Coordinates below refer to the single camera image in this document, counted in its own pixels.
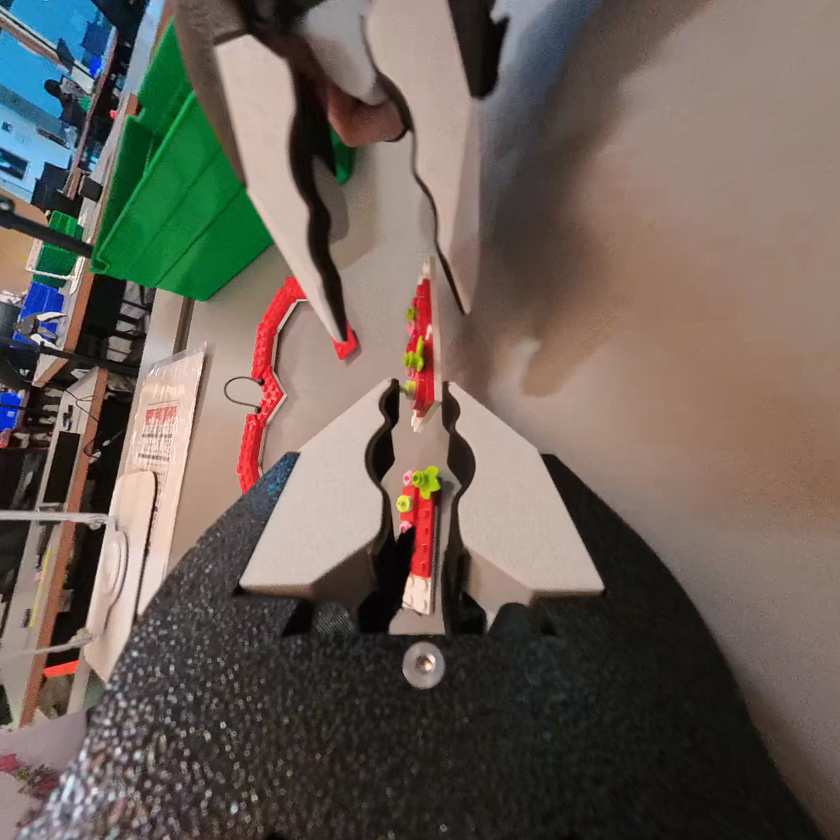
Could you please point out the red curved lego arc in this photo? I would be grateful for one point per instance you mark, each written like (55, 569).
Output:
(266, 341)

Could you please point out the white flat pad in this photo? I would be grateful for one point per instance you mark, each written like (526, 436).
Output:
(124, 544)

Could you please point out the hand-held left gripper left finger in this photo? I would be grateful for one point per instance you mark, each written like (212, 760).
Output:
(315, 505)

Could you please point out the person's right hand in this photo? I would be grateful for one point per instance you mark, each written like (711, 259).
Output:
(364, 124)

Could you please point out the laminated paper sheet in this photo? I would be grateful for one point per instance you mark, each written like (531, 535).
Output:
(167, 407)

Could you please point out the green plastic bin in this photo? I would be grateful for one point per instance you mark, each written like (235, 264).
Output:
(190, 223)
(151, 85)

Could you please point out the red lego strip with flowers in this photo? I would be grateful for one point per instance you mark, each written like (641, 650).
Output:
(420, 538)
(425, 354)

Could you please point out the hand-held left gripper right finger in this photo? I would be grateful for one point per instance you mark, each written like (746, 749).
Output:
(518, 518)

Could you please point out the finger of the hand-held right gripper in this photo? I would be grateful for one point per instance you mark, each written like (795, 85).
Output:
(446, 131)
(269, 164)

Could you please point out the white desk with wooden edge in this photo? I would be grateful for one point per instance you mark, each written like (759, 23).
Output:
(65, 512)

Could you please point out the stack of green shelf bins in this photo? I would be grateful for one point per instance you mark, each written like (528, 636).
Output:
(59, 246)

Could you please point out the stack of blue shelf bins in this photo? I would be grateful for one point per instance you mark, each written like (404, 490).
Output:
(39, 305)

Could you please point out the black metal pole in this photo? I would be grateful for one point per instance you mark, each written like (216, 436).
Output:
(46, 231)

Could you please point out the black rubber loop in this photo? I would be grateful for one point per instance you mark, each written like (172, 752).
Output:
(229, 394)

